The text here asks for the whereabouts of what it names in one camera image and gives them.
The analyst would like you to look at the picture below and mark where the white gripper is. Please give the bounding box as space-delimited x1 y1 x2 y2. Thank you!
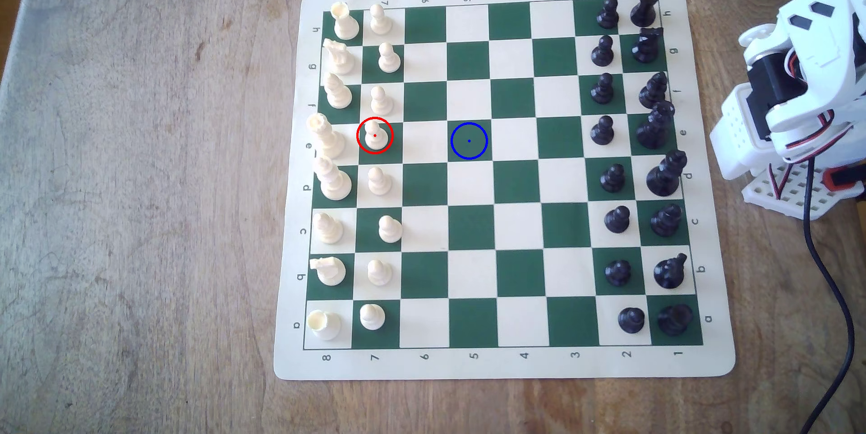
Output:
778 0 866 86

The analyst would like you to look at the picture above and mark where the green and cream chess mat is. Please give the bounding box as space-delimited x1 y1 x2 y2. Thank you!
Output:
273 0 737 381

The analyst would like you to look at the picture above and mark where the red clamp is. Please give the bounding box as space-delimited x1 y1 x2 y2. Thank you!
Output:
822 165 866 193

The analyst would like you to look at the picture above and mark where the black knight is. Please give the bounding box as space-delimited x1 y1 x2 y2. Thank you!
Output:
654 253 688 289
631 27 664 64

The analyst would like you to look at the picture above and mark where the black bishop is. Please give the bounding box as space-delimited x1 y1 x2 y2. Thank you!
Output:
650 203 683 238
639 71 669 109

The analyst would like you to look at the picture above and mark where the black rook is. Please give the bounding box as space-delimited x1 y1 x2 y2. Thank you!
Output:
630 0 660 28
658 304 694 337

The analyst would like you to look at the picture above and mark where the black king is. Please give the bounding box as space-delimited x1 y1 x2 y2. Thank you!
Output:
636 100 676 151

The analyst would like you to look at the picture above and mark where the black queen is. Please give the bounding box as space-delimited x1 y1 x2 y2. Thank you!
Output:
646 150 688 197

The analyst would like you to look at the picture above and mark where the white rook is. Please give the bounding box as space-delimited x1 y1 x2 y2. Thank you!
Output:
306 310 342 342
329 2 361 41

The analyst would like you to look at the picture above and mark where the white knight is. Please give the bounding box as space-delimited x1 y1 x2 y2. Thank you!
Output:
309 256 347 286
322 38 355 76

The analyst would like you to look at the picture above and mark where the white bishop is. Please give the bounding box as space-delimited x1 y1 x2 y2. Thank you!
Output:
322 73 353 110
314 212 345 245

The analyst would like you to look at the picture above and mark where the white king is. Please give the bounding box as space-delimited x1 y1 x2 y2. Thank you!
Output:
306 113 346 160

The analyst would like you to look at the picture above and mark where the white queen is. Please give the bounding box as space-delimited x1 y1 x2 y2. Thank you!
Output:
314 155 353 202

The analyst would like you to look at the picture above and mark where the white perforated base plate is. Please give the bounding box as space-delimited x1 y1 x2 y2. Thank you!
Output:
742 160 866 222

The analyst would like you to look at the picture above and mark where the black cable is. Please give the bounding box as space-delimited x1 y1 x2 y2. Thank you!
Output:
798 155 856 434

